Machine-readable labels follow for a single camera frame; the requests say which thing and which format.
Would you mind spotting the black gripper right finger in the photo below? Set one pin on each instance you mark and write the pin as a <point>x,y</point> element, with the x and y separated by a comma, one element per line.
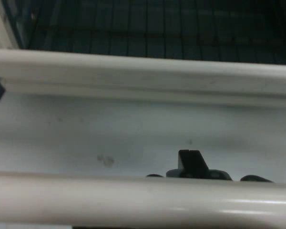
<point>201,170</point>

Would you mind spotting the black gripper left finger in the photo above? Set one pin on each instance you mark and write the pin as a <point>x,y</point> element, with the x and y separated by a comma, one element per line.
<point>184,164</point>

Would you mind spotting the white oven body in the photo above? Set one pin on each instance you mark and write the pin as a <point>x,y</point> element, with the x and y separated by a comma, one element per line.
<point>1,23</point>

